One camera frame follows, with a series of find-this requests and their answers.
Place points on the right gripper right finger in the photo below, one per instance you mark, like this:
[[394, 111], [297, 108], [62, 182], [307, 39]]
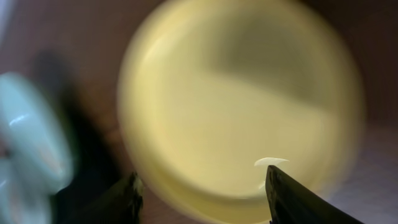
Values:
[[292, 203]]

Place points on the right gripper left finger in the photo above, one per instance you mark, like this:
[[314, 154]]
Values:
[[121, 204]]

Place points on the yellow plate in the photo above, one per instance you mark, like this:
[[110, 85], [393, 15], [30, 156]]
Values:
[[207, 89]]

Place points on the light blue plate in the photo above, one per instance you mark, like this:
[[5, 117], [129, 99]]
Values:
[[40, 148], [20, 202]]

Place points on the round black tray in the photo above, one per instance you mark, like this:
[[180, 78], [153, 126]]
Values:
[[95, 171]]

